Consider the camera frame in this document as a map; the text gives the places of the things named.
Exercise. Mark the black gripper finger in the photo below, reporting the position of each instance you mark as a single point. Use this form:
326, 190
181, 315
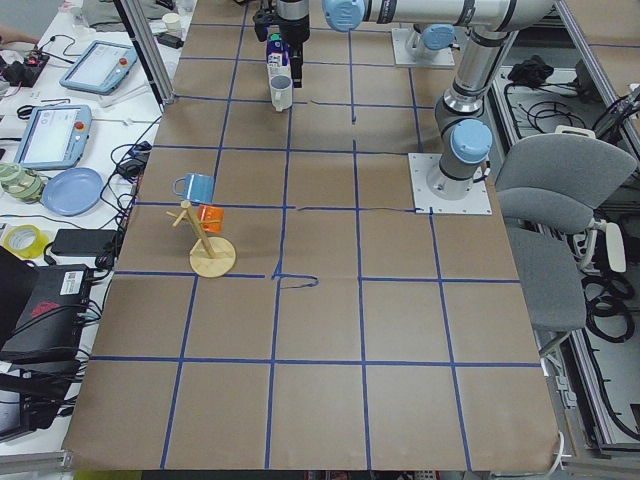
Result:
296, 64

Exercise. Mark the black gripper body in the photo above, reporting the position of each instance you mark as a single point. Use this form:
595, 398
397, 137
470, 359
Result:
293, 24

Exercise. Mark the blue milk carton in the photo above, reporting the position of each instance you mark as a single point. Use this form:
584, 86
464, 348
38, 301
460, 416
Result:
277, 57

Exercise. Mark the white mug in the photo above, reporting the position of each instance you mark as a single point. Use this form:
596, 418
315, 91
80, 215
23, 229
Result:
281, 89

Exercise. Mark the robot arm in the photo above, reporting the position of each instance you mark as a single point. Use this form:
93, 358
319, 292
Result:
427, 40
493, 27

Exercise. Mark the blue mug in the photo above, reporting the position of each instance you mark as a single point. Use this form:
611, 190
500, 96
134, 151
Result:
195, 187

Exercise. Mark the orange mug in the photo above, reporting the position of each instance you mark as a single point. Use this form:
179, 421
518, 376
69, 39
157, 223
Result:
211, 218

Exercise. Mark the blue teach pendant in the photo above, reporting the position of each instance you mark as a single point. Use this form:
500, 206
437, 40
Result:
101, 68
55, 137

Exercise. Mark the wooden mug tree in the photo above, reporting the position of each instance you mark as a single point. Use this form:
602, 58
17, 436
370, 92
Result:
211, 256

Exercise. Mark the blue plate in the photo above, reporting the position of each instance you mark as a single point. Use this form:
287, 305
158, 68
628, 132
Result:
72, 192

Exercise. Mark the grey office chair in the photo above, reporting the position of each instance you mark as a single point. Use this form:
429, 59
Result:
548, 188

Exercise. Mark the black power adapter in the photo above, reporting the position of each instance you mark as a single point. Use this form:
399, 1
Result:
82, 242

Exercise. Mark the yellow tape roll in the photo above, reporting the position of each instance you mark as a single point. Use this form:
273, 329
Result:
26, 241

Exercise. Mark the black computer box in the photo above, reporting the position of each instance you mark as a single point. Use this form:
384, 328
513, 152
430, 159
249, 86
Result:
48, 328

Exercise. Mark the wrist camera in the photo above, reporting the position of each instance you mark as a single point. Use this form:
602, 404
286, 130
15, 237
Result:
263, 19

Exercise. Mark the aluminium frame post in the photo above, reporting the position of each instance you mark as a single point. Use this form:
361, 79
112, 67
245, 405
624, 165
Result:
140, 34

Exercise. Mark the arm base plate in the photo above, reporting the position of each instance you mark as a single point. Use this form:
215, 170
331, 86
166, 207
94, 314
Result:
441, 60
434, 193

